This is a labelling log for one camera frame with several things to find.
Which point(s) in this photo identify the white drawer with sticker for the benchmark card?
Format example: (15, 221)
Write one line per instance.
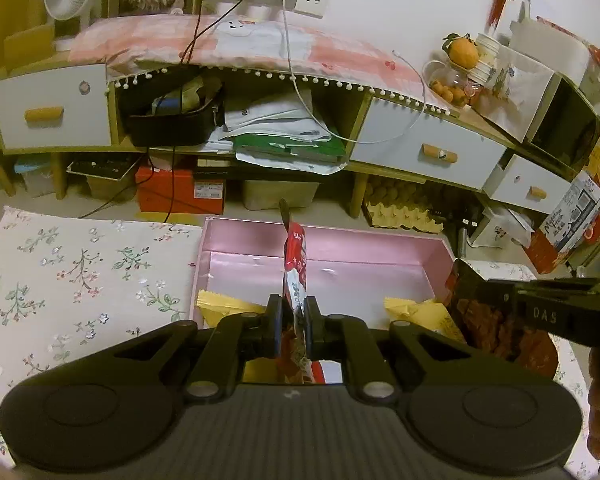
(55, 87)

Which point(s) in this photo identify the green folder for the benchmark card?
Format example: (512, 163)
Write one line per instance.
(260, 142)

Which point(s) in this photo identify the stack of paper cups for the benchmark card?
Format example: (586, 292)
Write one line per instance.
(487, 57)

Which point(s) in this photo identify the wide white drawer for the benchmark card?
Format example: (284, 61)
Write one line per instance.
(390, 135)

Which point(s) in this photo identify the glass jar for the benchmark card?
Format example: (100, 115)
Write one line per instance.
(447, 85)

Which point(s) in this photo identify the stack of egg trays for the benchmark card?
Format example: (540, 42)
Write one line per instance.
(400, 215)

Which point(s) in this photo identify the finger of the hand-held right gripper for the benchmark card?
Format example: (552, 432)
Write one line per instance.
(472, 285)

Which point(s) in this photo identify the white printed bag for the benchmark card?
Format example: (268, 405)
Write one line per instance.
(500, 225)

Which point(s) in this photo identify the small white drawer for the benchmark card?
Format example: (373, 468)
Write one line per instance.
(510, 180)

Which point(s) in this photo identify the orange box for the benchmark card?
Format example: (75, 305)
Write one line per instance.
(165, 185)

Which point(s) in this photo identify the pink box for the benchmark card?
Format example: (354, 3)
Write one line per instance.
(360, 270)

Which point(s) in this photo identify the floral cloth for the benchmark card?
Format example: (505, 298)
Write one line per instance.
(80, 280)

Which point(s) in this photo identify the clear plastic bin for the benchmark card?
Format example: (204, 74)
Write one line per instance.
(105, 189)

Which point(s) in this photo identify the black storage bin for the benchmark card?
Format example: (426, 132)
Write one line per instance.
(170, 130)

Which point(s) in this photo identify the orange fruit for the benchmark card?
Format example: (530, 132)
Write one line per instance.
(462, 52)

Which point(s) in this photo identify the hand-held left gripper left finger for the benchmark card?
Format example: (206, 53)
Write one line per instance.
(275, 327)

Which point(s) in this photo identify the pink checked cloth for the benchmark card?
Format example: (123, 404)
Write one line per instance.
(330, 55)

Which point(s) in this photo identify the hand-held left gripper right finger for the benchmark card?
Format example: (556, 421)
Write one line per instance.
(308, 327)

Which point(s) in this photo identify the blue and white carton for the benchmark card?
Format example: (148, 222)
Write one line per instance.
(570, 210)

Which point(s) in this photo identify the blue-lid plastic bin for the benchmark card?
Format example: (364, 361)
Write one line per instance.
(35, 175)

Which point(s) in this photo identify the white paper bag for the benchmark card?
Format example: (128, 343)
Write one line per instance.
(555, 45)

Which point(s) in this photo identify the wooden low cabinet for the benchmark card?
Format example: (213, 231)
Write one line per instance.
(114, 125)

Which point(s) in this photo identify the beige plastic bin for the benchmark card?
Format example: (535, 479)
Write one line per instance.
(275, 195)

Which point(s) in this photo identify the white microwave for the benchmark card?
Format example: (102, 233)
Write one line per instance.
(570, 125)

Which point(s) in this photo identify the dark red-brown snack packet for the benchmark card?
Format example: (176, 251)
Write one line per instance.
(500, 332)

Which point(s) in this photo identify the stack of white papers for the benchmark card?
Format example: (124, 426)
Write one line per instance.
(265, 115)

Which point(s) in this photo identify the red snack packet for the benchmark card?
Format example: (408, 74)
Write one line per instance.
(295, 260)

